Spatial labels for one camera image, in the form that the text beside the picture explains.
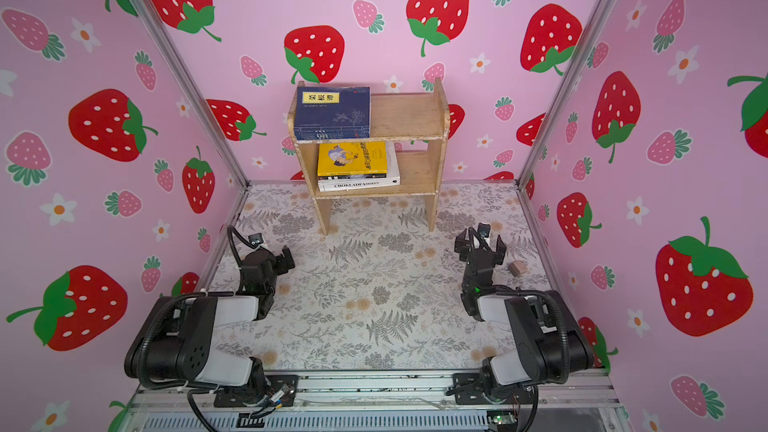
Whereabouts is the white hardcover book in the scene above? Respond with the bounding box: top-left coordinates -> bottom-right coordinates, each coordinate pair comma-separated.
317,142 -> 400,192

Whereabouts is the yellow cartoon cover book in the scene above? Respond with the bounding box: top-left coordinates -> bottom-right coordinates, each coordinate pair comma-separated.
317,141 -> 388,177

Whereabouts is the blue book with figure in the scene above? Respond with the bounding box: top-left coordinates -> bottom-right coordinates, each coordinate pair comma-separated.
293,126 -> 370,140

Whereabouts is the dark purple book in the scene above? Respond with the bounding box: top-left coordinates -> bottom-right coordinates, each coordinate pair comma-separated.
294,86 -> 372,133

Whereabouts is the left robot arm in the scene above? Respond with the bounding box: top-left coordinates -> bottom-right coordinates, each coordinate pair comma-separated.
124,247 -> 295,401

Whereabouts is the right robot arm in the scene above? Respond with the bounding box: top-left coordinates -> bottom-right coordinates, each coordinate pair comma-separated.
451,223 -> 595,402

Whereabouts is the small brown block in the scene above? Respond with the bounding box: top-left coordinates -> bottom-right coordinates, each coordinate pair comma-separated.
507,260 -> 528,277

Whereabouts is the wooden two-tier shelf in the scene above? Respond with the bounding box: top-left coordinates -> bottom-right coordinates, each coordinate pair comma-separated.
287,77 -> 451,236

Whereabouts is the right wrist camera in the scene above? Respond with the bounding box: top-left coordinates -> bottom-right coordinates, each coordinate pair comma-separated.
477,223 -> 491,240

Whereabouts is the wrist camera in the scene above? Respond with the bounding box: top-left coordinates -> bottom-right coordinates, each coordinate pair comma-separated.
477,223 -> 491,240
247,233 -> 264,249

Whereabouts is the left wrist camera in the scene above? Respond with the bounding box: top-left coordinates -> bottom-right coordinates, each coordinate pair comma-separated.
247,233 -> 264,249

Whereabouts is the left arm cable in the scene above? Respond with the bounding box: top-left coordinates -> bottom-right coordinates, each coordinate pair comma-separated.
134,224 -> 259,432

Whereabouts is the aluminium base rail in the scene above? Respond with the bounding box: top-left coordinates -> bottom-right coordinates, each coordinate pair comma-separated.
117,370 -> 632,431

